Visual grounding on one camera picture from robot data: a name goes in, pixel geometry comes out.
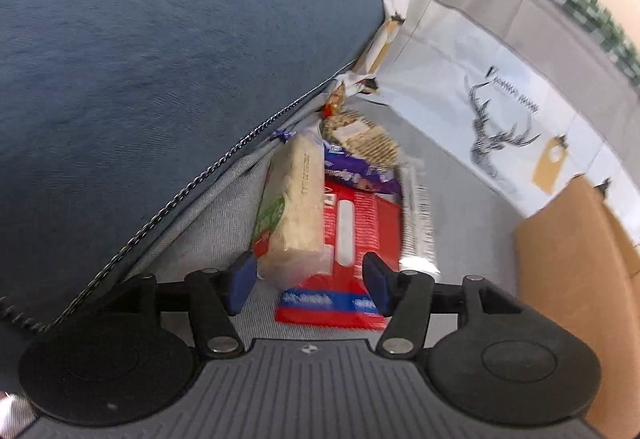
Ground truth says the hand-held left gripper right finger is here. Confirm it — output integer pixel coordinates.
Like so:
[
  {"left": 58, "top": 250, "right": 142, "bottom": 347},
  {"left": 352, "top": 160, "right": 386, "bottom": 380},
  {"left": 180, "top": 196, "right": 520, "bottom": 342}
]
[{"left": 362, "top": 253, "right": 521, "bottom": 359}]

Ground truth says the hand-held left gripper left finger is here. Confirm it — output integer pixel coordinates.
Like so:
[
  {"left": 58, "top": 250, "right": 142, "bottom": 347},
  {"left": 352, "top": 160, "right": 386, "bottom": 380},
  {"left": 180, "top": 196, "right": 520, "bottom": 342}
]
[{"left": 107, "top": 253, "right": 258, "bottom": 360}]

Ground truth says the red snack packet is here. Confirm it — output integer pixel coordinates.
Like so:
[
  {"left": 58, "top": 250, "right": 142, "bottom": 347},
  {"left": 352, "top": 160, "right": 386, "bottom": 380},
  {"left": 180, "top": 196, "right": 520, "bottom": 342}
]
[{"left": 274, "top": 179, "right": 403, "bottom": 332}]

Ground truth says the rice cake pack green label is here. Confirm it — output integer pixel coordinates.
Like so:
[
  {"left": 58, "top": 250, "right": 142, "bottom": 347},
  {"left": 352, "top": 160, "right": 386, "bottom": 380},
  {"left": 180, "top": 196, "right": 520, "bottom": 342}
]
[{"left": 252, "top": 132, "right": 333, "bottom": 290}]

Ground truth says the brown cardboard box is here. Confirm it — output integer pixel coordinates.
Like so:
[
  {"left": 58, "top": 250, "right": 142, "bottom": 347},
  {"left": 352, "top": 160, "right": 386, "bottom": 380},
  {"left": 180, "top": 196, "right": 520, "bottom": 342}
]
[{"left": 515, "top": 174, "right": 640, "bottom": 439}]

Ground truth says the clear barcode snack packet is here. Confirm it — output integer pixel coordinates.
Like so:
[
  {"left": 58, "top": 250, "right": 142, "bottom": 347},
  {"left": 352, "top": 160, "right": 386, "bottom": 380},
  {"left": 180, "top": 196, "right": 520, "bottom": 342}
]
[{"left": 397, "top": 159, "right": 441, "bottom": 275}]

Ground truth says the round seeded cracker pack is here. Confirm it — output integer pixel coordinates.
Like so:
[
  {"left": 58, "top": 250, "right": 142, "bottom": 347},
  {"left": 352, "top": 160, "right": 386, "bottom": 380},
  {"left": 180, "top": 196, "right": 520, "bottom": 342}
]
[{"left": 320, "top": 112, "right": 401, "bottom": 170}]

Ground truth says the small orange snack packet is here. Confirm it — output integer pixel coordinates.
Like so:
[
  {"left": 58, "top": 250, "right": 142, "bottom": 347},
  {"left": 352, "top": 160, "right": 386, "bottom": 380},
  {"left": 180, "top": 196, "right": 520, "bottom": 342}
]
[{"left": 322, "top": 84, "right": 348, "bottom": 120}]

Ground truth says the blue zippered cushion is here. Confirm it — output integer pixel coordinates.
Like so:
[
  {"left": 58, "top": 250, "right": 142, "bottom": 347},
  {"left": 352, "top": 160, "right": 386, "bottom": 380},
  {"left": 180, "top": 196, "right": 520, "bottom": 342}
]
[{"left": 0, "top": 0, "right": 386, "bottom": 335}]

